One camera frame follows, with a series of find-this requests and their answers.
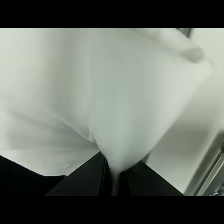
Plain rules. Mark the silver frame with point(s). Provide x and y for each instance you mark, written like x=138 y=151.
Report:
x=210 y=173

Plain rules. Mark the white shirt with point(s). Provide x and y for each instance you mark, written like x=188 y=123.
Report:
x=100 y=93

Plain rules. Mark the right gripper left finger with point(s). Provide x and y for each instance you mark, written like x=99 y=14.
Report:
x=85 y=180

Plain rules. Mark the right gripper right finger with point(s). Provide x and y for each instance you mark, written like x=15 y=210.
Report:
x=146 y=181

